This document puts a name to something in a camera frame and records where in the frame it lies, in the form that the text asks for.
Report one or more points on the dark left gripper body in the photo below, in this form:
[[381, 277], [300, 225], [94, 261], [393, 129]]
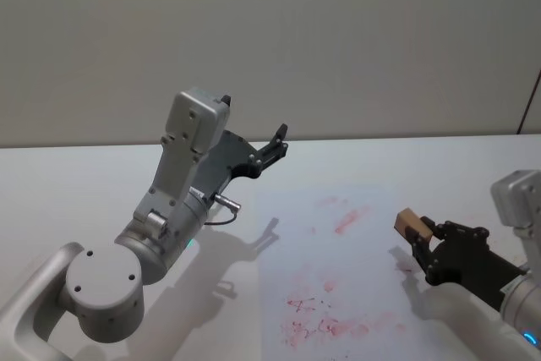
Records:
[[230, 154]]

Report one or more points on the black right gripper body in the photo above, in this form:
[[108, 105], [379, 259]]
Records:
[[473, 268]]

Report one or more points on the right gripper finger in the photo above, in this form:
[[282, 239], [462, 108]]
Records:
[[424, 257], [462, 231]]

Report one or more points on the tan wooden block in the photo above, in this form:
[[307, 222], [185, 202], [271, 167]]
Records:
[[408, 219]]

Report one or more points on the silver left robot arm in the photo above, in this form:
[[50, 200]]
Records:
[[101, 285]]

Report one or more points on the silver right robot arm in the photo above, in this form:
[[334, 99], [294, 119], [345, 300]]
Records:
[[517, 200]]

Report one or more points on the white sheet with red marks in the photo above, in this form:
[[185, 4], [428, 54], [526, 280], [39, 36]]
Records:
[[338, 259]]

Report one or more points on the dark post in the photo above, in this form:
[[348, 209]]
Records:
[[530, 103]]

